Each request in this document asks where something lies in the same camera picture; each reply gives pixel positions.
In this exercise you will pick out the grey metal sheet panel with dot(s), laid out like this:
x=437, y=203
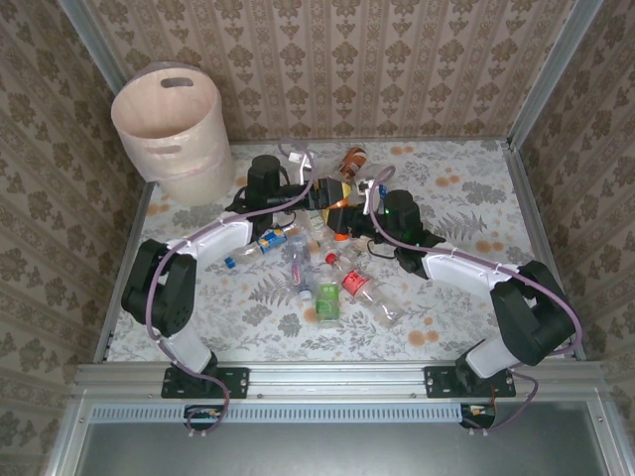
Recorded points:
x=347, y=451

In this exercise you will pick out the blue yellow label clear bottle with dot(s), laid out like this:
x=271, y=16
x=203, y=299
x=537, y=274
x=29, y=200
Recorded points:
x=270, y=241

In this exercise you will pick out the green label plastic bottle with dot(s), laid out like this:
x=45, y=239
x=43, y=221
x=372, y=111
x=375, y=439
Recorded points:
x=327, y=300

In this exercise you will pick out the beige round waste bin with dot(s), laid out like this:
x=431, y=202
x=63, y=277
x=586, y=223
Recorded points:
x=198, y=168

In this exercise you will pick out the aluminium frame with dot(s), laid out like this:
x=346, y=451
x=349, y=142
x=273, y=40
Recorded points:
x=347, y=377

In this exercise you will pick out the orange tea bottle red label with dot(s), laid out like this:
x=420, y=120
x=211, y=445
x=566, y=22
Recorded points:
x=341, y=236

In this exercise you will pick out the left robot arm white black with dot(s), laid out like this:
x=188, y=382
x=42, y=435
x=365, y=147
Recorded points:
x=173, y=297

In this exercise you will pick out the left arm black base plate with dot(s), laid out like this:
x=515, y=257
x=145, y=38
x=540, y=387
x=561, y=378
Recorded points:
x=235, y=382

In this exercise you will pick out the red label red cap bottle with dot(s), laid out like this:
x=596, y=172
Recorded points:
x=354, y=282

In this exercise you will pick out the small white green label bottle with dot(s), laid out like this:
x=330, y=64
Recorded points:
x=315, y=221

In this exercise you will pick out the pink label clear bottle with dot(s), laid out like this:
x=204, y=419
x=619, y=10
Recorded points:
x=296, y=273

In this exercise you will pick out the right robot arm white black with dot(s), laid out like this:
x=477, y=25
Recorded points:
x=526, y=317

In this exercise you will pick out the brown label plastic bottle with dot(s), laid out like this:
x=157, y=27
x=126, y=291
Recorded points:
x=353, y=161

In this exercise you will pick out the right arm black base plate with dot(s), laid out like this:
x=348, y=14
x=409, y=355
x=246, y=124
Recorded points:
x=439, y=382

